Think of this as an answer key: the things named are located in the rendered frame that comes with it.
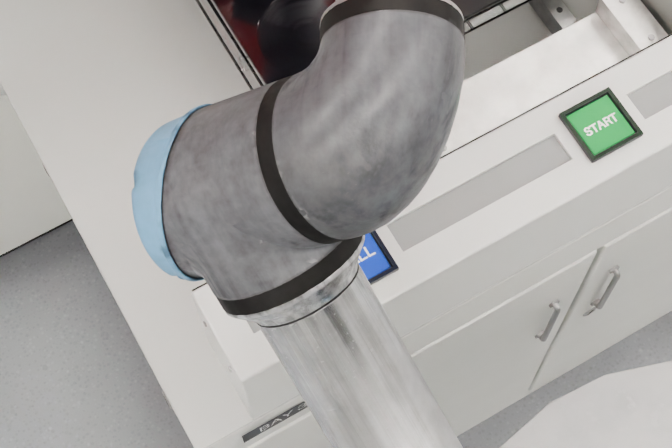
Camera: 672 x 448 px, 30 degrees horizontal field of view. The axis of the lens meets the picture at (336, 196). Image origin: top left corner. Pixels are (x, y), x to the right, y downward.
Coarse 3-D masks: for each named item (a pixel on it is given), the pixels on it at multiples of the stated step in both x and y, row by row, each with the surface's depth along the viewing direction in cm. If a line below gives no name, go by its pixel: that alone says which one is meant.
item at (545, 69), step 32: (576, 32) 129; (608, 32) 128; (512, 64) 127; (544, 64) 127; (576, 64) 127; (608, 64) 127; (480, 96) 126; (512, 96) 126; (544, 96) 126; (480, 128) 124
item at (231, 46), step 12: (204, 0) 128; (204, 12) 128; (216, 12) 127; (216, 24) 127; (228, 36) 126; (228, 48) 126; (240, 48) 126; (240, 72) 125; (252, 72) 125; (252, 84) 124
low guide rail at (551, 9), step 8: (536, 0) 135; (544, 0) 134; (552, 0) 134; (560, 0) 134; (536, 8) 136; (544, 8) 134; (552, 8) 133; (560, 8) 133; (568, 8) 133; (544, 16) 135; (552, 16) 133; (560, 16) 133; (568, 16) 133; (552, 24) 134; (560, 24) 132; (568, 24) 132; (552, 32) 135
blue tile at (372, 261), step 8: (368, 240) 111; (368, 248) 110; (376, 248) 110; (360, 256) 110; (368, 256) 110; (376, 256) 110; (384, 256) 110; (360, 264) 110; (368, 264) 110; (376, 264) 110; (384, 264) 110; (368, 272) 110; (376, 272) 110
